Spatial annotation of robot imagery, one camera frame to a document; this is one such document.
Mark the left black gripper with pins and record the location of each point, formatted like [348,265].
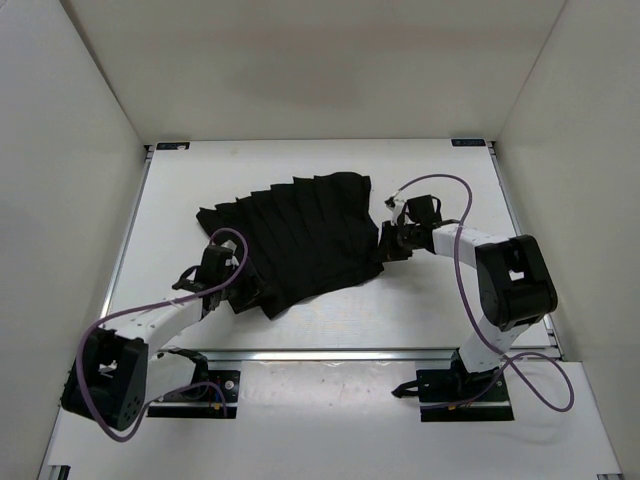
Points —
[253,290]

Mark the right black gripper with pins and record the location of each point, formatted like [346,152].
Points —
[386,248]

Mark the black pleated skirt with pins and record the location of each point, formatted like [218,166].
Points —
[306,238]

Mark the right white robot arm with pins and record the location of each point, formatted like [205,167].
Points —
[514,284]

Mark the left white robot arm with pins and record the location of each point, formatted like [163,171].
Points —
[126,361]

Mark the right blue label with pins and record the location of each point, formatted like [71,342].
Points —
[468,142]

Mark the blue label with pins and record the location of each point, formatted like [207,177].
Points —
[468,142]
[172,146]

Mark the left blue label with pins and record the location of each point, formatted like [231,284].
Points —
[172,146]

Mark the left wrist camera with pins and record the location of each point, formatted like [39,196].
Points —
[217,265]

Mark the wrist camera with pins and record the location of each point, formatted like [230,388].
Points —
[424,209]
[217,265]

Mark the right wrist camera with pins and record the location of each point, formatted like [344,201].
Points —
[424,209]

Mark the aluminium rail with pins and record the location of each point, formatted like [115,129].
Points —
[329,355]

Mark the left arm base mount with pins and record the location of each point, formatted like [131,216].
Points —
[204,402]

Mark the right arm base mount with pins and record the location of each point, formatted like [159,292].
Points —
[453,395]

